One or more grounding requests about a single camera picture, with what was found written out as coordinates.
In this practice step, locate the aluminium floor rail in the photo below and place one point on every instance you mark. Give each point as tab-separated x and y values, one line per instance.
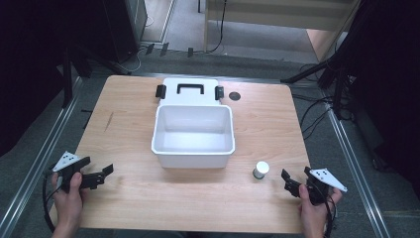
36	162
358	172

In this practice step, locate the black metal stand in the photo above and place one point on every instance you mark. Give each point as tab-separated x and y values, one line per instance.
67	79

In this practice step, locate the white plastic storage box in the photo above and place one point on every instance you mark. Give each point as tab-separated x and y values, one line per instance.
193	130

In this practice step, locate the black cabinet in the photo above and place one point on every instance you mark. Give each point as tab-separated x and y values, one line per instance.
124	28

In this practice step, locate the small white-capped jar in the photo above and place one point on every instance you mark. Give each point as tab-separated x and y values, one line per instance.
261	169

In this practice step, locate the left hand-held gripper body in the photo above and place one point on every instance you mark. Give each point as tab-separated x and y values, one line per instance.
71	165

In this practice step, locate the light wooden furniture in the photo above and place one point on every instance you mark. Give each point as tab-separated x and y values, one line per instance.
264	15

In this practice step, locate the round black table grommet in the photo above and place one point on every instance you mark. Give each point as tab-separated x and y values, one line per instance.
234	96

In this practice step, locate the person's left hand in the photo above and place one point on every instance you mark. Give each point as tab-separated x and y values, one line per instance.
68	203

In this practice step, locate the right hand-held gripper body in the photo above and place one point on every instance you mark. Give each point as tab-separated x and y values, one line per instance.
319	185

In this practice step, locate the black tripod stand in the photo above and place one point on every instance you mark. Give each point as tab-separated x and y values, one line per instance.
336	66

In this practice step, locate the person's right hand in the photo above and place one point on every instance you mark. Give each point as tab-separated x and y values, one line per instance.
313	211

